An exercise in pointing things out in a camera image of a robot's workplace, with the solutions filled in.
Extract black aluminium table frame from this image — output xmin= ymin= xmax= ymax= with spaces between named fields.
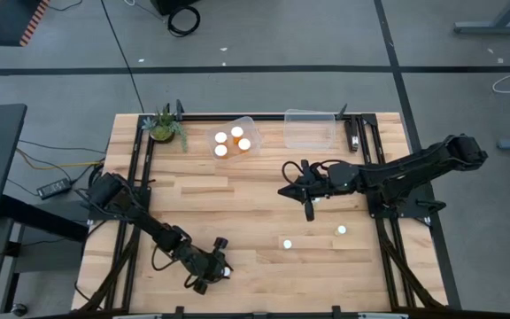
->
xmin=71 ymin=99 xmax=449 ymax=319

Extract clear plastic bin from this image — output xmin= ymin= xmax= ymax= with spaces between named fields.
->
xmin=205 ymin=114 xmax=264 ymax=163
xmin=283 ymin=108 xmax=337 ymax=151

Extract coiled black cable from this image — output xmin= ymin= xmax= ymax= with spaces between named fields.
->
xmin=166 ymin=4 xmax=202 ymax=38

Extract black camera on rail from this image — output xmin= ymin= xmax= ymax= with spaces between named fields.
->
xmin=344 ymin=115 xmax=362 ymax=153

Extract black power adapter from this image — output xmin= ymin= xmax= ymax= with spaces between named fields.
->
xmin=36 ymin=177 xmax=73 ymax=200

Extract thin black cable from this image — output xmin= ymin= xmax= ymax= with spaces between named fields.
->
xmin=18 ymin=139 xmax=108 ymax=155

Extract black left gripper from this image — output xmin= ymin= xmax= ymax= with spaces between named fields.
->
xmin=183 ymin=237 xmax=234 ymax=295

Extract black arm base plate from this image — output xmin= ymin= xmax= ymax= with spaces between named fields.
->
xmin=87 ymin=184 xmax=151 ymax=222
xmin=367 ymin=194 xmax=447 ymax=219

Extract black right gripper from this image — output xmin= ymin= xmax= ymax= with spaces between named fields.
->
xmin=277 ymin=159 xmax=332 ymax=222

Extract small potted green plant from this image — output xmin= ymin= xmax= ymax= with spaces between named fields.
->
xmin=142 ymin=104 xmax=189 ymax=152

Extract long black floor cable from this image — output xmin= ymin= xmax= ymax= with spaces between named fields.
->
xmin=99 ymin=0 xmax=145 ymax=114

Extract black box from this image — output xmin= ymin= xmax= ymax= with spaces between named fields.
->
xmin=151 ymin=0 xmax=201 ymax=17

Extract yellow cable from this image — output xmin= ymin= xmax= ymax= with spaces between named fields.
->
xmin=15 ymin=148 xmax=105 ymax=171

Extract black mat orange striped edges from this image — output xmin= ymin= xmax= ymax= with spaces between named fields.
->
xmin=0 ymin=0 xmax=51 ymax=48

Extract grey metal table leg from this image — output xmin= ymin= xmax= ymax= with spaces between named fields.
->
xmin=452 ymin=0 xmax=510 ymax=35

